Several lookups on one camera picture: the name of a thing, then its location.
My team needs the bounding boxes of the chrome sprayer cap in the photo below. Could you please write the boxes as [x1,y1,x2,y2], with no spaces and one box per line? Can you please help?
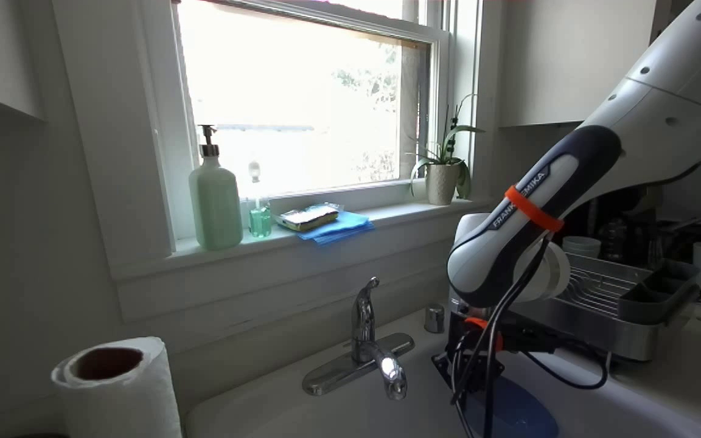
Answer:
[421,302,448,335]

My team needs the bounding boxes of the white kitchen sink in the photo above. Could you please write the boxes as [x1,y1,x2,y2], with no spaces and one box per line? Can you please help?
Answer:
[186,312,701,438]

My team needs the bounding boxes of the blue cloth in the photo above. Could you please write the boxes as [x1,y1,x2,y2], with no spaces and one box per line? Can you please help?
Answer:
[294,209,376,249]

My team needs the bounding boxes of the blue bowl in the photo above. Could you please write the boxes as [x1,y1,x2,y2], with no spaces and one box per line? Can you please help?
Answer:
[457,372,563,438]

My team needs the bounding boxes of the white paper towel roll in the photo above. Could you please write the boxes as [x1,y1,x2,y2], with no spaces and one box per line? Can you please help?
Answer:
[47,335,186,438]

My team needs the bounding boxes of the sponge in dish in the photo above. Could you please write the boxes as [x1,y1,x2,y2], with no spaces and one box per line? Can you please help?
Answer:
[275,203,343,237]

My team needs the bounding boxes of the silver dish rack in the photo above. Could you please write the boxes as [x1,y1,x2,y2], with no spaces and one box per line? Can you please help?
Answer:
[519,240,701,364]

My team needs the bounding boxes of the small teal bottle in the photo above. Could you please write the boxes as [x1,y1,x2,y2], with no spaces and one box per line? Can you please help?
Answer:
[246,160,275,240]

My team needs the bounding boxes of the white wall cabinet with door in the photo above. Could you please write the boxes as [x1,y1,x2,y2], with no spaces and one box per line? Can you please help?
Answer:
[497,0,678,131]

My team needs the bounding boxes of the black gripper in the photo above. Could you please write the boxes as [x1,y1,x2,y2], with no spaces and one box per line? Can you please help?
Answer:
[431,305,558,409]

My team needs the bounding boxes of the pale green cup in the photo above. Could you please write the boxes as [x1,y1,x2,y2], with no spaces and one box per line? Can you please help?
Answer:
[563,233,605,261]

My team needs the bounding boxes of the chrome faucet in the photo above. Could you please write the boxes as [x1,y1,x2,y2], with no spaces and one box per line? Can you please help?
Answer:
[300,274,418,402]

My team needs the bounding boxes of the potted plant in white pot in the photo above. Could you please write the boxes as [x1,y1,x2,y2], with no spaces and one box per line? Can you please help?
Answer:
[409,93,487,206]

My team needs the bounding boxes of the black coffee maker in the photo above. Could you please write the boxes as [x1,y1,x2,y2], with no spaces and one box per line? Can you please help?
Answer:
[564,178,668,251]

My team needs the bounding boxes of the white framed window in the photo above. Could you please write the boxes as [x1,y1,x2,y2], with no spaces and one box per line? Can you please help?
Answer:
[134,0,487,261]

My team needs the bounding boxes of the dark gray utensil caddy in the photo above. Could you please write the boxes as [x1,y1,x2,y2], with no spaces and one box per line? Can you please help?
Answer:
[617,255,701,327]

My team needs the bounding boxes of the green soap pump bottle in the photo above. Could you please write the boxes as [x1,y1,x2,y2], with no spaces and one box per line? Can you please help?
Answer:
[187,122,246,252]

